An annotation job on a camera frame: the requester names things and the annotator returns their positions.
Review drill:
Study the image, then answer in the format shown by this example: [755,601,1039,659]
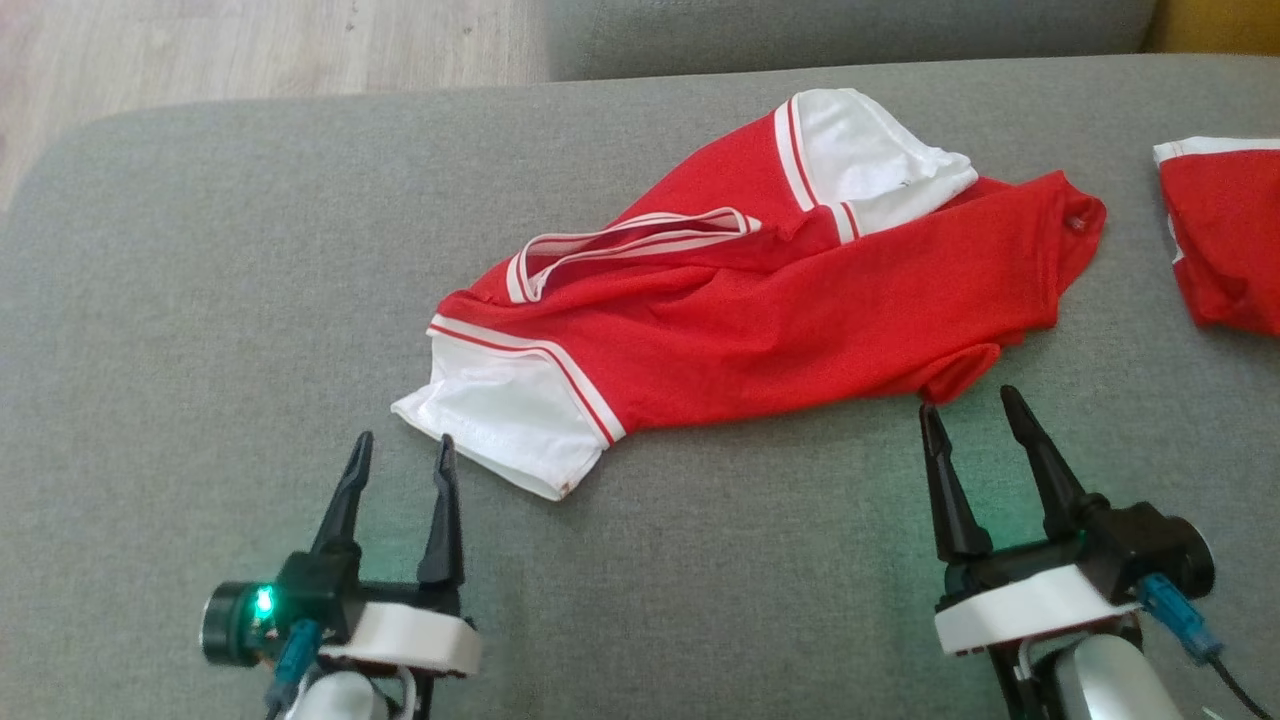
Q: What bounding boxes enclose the right arm cable blue plug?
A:
[1138,574,1273,720]

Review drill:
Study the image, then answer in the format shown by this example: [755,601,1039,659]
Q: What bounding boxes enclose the yellow object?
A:
[1143,0,1280,57]

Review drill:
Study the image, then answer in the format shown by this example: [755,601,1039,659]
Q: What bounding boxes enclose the grey sofa backrest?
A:
[545,0,1161,84]

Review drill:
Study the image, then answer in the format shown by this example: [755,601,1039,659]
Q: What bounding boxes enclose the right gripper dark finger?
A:
[1001,387,1107,540]
[920,404,994,564]

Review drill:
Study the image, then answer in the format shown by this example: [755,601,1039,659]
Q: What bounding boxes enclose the left arm cable blue plug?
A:
[263,618,325,720]

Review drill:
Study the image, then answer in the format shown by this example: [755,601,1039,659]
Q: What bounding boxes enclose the red jersey white sleeves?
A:
[391,88,1109,502]

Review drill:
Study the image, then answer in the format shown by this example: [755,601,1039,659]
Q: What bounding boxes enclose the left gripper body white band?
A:
[322,580,482,677]

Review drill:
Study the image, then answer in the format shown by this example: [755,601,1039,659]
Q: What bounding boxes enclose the red shorts white trim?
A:
[1152,136,1280,337]

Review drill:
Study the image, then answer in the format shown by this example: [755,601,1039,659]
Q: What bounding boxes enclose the arm cable blue plug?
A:
[1138,574,1273,720]
[263,618,325,720]

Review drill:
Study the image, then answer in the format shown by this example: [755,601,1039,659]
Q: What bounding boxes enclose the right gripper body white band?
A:
[934,535,1142,657]

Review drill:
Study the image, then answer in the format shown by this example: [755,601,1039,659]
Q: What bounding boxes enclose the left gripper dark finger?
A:
[417,434,466,592]
[312,432,375,582]

